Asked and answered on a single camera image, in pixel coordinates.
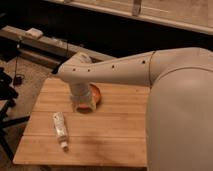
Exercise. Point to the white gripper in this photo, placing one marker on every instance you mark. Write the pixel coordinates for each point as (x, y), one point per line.
(81, 94)

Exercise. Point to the white tube bottle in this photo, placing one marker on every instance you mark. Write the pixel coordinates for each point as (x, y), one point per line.
(61, 130)

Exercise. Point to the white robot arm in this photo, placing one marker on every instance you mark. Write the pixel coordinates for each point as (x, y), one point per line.
(179, 113)

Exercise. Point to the orange ceramic bowl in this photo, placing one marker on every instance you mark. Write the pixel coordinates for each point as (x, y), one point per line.
(96, 93)

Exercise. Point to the wooden table board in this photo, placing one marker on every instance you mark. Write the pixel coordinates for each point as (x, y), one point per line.
(112, 135)

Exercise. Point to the black tripod stand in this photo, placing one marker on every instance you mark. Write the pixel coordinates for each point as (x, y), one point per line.
(8, 94)

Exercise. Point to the small white box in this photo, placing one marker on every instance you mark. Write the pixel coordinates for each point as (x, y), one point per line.
(34, 33)

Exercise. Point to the long grey beam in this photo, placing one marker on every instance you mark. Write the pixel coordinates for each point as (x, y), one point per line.
(49, 44)

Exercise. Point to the upper wooden shelf ledge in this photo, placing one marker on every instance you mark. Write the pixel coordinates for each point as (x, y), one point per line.
(193, 15)

